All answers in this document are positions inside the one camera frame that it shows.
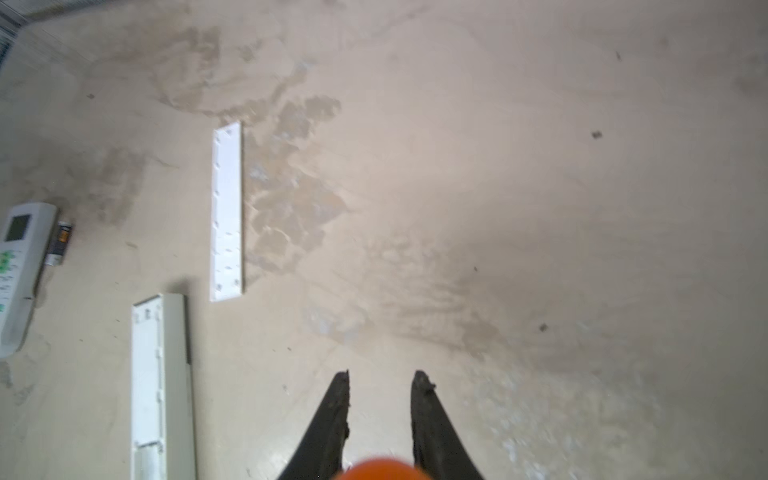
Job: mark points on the orange black screwdriver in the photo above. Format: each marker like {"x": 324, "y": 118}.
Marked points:
{"x": 382, "y": 469}

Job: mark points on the white air conditioner remote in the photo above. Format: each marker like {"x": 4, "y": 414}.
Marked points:
{"x": 25, "y": 234}

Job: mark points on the white battery cover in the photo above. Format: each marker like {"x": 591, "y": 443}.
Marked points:
{"x": 226, "y": 269}

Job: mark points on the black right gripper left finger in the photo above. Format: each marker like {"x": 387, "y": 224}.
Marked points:
{"x": 320, "y": 452}

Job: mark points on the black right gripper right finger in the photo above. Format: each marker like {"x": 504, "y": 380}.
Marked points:
{"x": 437, "y": 448}

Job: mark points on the long white remote control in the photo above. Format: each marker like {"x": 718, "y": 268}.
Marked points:
{"x": 162, "y": 442}

